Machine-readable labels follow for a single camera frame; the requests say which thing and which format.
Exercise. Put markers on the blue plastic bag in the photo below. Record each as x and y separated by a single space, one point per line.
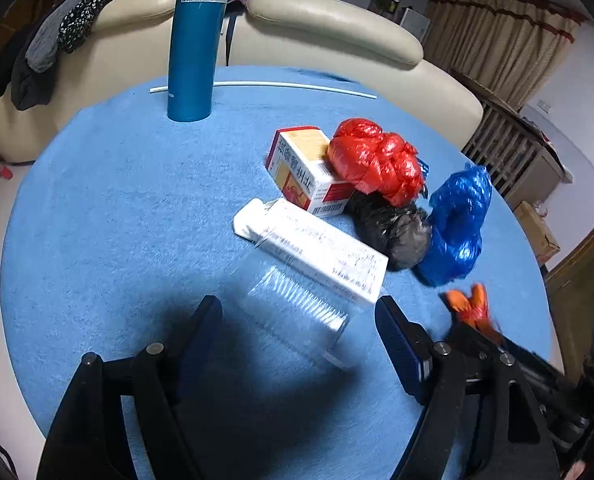
458 211

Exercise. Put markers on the brown curtain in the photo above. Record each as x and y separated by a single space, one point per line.
510 47

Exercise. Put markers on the dark clothes on sofa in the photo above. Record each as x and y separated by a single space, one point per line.
28 62

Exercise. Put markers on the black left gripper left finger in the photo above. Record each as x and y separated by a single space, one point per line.
200 334

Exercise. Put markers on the black plastic bag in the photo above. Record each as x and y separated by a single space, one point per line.
402 234

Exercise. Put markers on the blue thermos bottle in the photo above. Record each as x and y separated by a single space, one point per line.
194 44

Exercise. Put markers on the cardboard box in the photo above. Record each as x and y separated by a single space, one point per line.
541 240

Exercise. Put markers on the clear plastic box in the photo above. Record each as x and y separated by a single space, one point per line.
300 312

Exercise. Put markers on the blue round table cloth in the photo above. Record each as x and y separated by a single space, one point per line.
125 222

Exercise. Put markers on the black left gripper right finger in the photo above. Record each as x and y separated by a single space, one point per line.
408 347

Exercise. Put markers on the wooden slatted crib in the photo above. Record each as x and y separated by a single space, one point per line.
521 161

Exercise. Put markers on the long white medicine box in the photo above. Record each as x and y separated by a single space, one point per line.
314 247

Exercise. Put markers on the beige leather sofa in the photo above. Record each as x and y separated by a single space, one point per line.
130 43

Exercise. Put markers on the orange candy wrapper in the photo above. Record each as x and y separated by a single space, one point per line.
473 310

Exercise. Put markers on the white drinking straw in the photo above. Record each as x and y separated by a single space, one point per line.
291 85

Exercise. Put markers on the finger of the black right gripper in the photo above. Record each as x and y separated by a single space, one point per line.
567 406

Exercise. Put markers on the red plastic bag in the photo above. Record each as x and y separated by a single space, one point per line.
376 161

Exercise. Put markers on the white orange medicine box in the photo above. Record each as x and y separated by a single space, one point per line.
298 164

